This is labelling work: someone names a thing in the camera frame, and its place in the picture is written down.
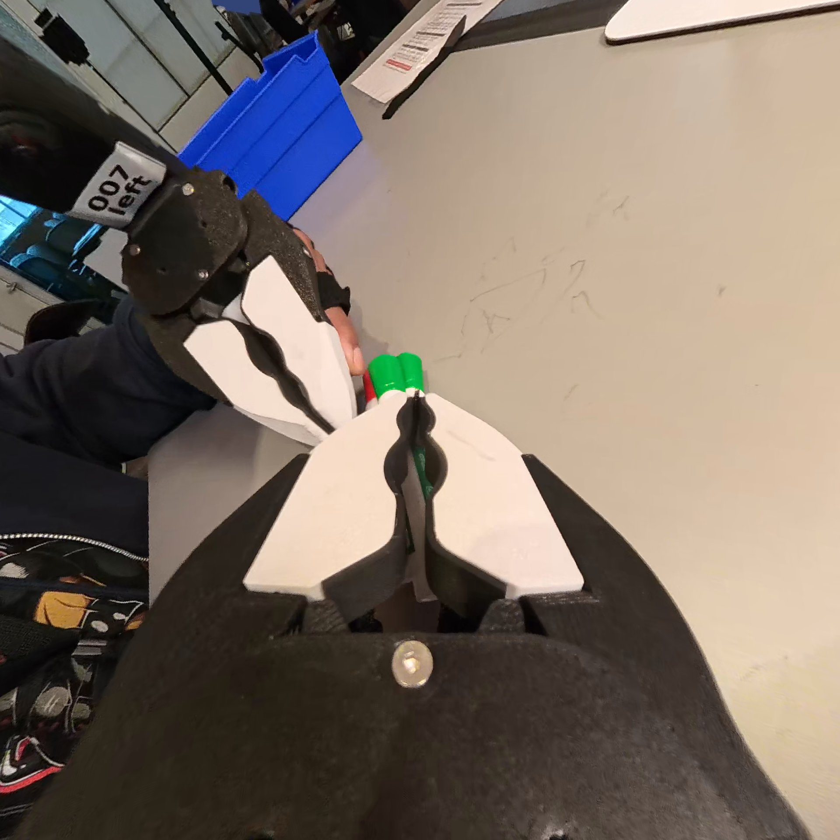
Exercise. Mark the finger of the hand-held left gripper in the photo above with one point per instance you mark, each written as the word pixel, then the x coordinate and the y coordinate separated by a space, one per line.
pixel 243 368
pixel 295 335

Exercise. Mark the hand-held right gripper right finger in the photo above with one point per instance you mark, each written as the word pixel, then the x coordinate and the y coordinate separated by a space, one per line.
pixel 505 519

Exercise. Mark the person's left hand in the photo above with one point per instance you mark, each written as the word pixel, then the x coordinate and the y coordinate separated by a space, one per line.
pixel 349 344

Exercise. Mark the dark zip jacket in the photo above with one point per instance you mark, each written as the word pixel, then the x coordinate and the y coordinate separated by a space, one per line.
pixel 66 492

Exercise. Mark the printed paper sheet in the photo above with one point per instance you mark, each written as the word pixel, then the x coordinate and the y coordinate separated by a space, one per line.
pixel 420 46

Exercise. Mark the white stand base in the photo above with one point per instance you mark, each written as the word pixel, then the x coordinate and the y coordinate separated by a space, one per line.
pixel 709 16

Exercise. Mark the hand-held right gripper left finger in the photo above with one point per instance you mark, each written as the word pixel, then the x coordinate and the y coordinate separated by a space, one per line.
pixel 328 525

